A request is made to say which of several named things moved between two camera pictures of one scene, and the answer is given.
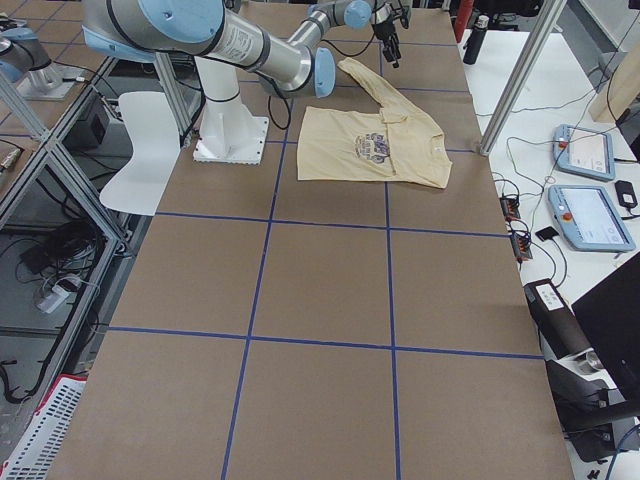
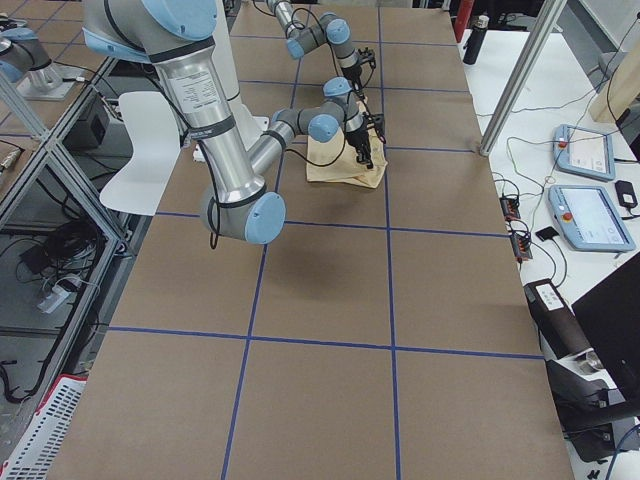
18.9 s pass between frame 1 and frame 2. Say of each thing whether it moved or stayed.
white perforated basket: stayed
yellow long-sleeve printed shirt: moved
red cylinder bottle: stayed
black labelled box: stayed
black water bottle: stayed
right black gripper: moved
